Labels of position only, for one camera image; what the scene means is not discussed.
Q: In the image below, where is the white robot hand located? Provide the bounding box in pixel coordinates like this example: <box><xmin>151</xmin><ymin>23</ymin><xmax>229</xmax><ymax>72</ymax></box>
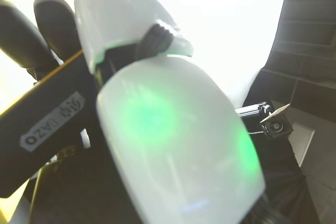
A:
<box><xmin>0</xmin><ymin>0</ymin><xmax>266</xmax><ymax>224</ymax></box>

